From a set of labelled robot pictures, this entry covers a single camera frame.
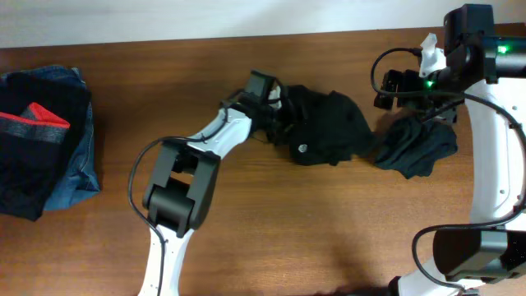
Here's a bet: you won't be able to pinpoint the black t-shirt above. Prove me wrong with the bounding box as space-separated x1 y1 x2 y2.
273 85 378 166

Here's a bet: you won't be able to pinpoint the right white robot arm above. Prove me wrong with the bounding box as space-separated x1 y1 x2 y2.
374 4 525 295

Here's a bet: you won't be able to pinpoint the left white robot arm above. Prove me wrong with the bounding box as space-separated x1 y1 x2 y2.
132 86 288 295

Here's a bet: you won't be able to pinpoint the crumpled black garment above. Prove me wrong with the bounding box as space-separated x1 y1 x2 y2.
374 117 458 179

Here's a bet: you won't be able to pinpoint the folded blue jeans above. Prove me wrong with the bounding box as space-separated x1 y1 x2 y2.
1 65 100 210

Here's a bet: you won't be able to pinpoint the black red folded garment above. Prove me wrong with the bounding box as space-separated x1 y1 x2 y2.
1 71 91 221

